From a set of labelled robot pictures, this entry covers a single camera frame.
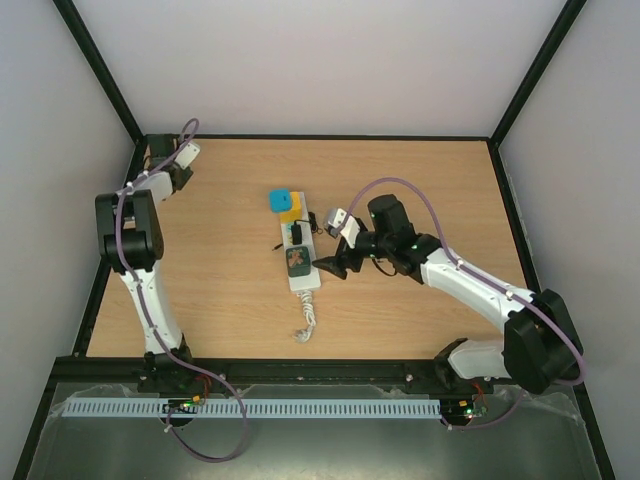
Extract thin black adapter cable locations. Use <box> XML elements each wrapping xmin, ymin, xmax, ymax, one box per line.
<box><xmin>269</xmin><ymin>211</ymin><xmax>323</xmax><ymax>252</ymax></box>

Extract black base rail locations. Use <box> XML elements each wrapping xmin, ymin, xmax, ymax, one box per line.
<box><xmin>134</xmin><ymin>359</ymin><xmax>494</xmax><ymax>399</ymax></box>

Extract white power strip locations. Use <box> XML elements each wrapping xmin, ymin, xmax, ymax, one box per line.
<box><xmin>279</xmin><ymin>191</ymin><xmax>321</xmax><ymax>294</ymax></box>

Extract yellow cube plug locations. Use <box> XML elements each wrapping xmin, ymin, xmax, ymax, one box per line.
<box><xmin>279</xmin><ymin>192</ymin><xmax>305</xmax><ymax>224</ymax></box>

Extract green dragon cube plug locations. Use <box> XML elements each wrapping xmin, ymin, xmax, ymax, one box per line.
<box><xmin>285</xmin><ymin>245</ymin><xmax>312</xmax><ymax>278</ymax></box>

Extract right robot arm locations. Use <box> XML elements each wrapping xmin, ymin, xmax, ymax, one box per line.
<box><xmin>313</xmin><ymin>194</ymin><xmax>583</xmax><ymax>394</ymax></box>

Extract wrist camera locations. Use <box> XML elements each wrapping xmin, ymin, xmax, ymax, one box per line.
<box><xmin>174</xmin><ymin>141</ymin><xmax>201</xmax><ymax>170</ymax></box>
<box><xmin>323</xmin><ymin>208</ymin><xmax>363</xmax><ymax>249</ymax></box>

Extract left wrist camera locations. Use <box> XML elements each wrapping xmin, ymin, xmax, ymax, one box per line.
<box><xmin>174</xmin><ymin>141</ymin><xmax>201</xmax><ymax>170</ymax></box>

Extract black adapter plug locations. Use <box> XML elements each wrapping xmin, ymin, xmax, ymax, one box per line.
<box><xmin>291</xmin><ymin>222</ymin><xmax>303</xmax><ymax>245</ymax></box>

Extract blue cube plug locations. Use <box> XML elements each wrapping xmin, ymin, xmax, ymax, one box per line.
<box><xmin>268</xmin><ymin>188</ymin><xmax>293</xmax><ymax>214</ymax></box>

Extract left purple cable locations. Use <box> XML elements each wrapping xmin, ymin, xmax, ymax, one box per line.
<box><xmin>112</xmin><ymin>117</ymin><xmax>249</xmax><ymax>462</ymax></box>

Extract white coiled power cord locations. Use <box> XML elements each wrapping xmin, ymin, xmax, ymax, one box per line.
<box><xmin>292</xmin><ymin>290</ymin><xmax>318</xmax><ymax>346</ymax></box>

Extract light blue slotted cable duct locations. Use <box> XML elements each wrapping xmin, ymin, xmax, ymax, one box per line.
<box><xmin>61</xmin><ymin>398</ymin><xmax>441</xmax><ymax>420</ymax></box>

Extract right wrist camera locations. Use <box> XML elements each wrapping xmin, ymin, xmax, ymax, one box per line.
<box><xmin>323</xmin><ymin>208</ymin><xmax>363</xmax><ymax>249</ymax></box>

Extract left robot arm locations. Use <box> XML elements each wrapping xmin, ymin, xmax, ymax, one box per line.
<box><xmin>95</xmin><ymin>134</ymin><xmax>200</xmax><ymax>395</ymax></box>

